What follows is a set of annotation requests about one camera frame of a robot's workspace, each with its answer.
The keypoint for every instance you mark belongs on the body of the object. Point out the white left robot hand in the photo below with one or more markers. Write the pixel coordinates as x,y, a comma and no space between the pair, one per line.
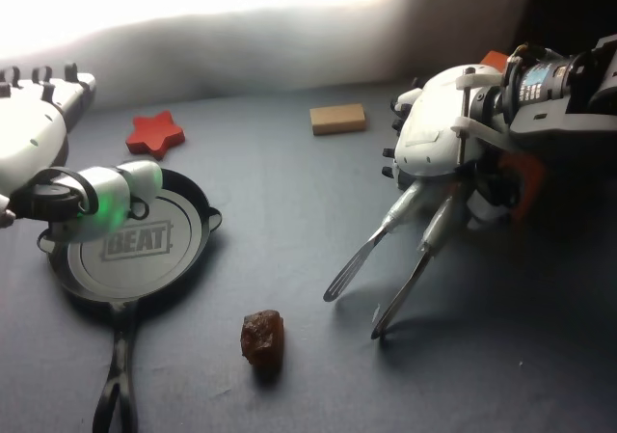
29,134

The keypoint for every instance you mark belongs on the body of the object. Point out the grey table cloth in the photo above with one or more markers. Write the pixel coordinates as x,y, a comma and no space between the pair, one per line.
289,211

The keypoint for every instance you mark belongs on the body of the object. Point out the brown toy meat chunk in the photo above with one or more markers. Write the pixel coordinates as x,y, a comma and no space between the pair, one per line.
262,336

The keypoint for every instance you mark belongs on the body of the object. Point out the red star block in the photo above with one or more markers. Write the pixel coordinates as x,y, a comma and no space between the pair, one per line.
154,134

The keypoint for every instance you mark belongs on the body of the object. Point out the tan wooden rectangular block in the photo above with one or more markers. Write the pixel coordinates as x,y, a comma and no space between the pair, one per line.
337,119

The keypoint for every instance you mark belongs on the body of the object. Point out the black cast iron pan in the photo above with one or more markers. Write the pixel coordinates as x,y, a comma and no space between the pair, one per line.
140,269

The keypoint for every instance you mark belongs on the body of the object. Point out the white backdrop cloth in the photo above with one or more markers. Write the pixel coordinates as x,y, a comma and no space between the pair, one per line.
241,42

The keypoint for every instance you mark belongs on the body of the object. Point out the large orange block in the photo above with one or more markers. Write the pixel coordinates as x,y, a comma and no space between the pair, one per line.
530,177

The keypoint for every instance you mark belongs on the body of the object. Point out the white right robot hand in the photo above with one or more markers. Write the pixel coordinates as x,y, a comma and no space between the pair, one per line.
429,129

